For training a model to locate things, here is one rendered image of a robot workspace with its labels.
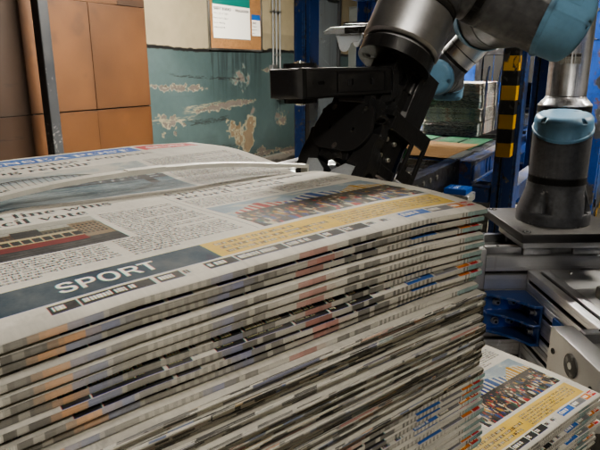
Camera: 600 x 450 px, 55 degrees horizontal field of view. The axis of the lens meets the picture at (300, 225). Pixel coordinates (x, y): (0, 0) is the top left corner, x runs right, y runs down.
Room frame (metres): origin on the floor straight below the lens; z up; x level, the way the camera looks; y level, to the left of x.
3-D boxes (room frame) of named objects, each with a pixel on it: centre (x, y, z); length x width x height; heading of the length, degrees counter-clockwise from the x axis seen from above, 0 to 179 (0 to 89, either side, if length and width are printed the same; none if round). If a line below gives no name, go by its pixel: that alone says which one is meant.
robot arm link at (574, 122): (1.21, -0.55, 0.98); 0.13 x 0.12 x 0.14; 156
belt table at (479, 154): (2.60, -0.56, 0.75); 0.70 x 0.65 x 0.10; 149
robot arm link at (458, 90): (1.42, -0.35, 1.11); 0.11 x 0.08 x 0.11; 156
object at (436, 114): (3.09, -0.85, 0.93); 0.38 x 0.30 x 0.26; 149
